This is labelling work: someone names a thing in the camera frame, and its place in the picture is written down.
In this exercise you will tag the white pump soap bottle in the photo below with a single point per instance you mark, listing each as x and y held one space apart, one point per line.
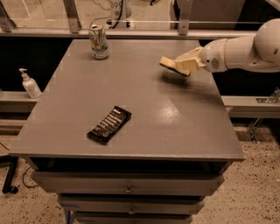
30 85

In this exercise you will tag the metal window railing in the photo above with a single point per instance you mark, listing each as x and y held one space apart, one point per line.
72 18

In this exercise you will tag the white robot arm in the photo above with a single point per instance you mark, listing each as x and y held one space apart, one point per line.
255 53

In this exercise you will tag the middle grey drawer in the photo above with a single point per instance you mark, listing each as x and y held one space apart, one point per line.
131 205

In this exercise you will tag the black stand leg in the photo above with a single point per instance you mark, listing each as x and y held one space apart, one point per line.
11 162

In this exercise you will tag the grey drawer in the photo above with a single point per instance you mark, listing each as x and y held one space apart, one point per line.
121 218
131 205
127 184

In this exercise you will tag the white machine behind glass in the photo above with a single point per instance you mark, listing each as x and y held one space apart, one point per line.
120 12

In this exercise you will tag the black rxbar chocolate wrapper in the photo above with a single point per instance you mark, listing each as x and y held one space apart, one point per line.
108 126

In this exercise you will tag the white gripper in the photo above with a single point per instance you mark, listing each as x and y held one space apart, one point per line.
213 58

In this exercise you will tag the white green soda can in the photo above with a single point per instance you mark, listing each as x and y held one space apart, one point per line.
99 46

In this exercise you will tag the metal bracket on ledge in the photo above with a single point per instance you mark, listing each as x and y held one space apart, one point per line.
255 123

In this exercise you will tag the grey drawer cabinet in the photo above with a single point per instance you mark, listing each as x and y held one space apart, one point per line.
179 125

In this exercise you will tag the bottom grey drawer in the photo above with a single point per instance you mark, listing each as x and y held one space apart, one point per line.
121 218

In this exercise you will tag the yellow sponge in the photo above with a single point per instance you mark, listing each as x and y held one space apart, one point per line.
170 64

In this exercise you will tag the top grey drawer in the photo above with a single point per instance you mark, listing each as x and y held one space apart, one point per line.
127 184

